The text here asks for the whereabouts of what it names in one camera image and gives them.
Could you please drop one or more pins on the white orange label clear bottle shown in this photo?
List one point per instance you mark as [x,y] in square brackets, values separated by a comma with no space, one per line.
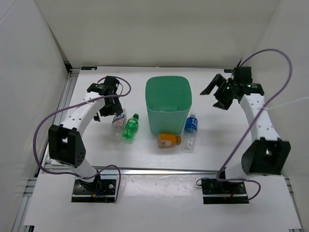
[118,124]

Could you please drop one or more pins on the green soda bottle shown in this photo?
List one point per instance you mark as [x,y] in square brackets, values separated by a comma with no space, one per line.
[130,128]

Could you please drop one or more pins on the green plastic bin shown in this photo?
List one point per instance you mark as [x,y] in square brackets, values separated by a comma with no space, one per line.
[168,102]

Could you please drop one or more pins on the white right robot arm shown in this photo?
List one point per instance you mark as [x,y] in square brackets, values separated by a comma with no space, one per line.
[268,152]

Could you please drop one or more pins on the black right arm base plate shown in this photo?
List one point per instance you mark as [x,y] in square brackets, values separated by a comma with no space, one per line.
[216,192]

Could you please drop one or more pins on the aluminium table edge rail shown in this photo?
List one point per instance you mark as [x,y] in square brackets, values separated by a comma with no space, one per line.
[132,171]

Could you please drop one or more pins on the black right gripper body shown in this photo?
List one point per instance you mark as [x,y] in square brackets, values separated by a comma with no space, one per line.
[228,90]

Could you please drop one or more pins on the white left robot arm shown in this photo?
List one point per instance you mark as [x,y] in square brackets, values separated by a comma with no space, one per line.
[65,140]

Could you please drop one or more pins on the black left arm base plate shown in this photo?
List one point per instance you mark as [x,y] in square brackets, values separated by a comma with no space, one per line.
[102,190]

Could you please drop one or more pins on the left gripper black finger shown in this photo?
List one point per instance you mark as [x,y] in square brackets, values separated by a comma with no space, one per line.
[99,115]
[115,108]

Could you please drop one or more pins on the orange juice bottle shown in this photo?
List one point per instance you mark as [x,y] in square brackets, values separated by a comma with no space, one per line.
[168,140]

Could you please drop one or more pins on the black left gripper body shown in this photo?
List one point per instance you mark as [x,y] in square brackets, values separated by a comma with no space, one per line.
[107,106]

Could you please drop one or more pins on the blue label clear bottle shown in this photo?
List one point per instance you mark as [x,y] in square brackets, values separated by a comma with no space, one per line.
[190,133]

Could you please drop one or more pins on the blue white label sticker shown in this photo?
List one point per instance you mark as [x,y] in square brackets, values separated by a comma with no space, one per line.
[89,68]

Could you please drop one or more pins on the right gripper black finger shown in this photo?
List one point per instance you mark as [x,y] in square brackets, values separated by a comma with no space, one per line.
[224,103]
[218,81]

